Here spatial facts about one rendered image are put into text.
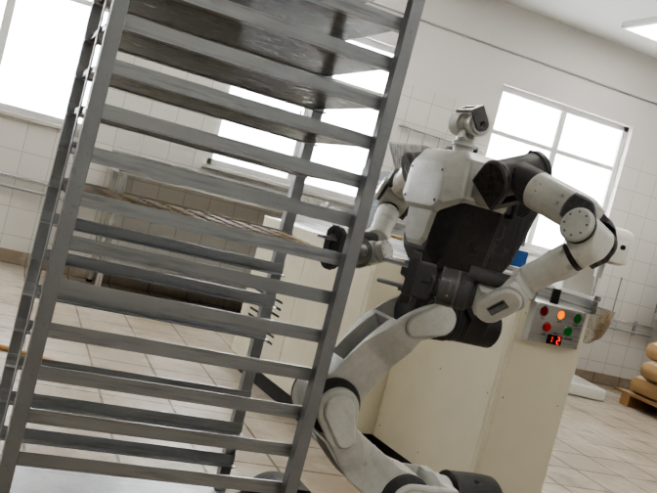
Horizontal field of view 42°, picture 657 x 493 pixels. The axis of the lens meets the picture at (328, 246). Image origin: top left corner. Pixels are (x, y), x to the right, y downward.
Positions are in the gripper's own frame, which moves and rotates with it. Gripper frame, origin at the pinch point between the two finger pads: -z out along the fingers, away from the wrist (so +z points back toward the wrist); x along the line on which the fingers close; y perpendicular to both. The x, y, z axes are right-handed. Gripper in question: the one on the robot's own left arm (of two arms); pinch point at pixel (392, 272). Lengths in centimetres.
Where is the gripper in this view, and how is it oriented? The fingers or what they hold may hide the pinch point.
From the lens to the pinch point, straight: 198.8
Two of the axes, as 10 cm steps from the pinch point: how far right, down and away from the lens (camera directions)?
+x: 2.5, -9.7, -0.5
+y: -1.3, 0.1, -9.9
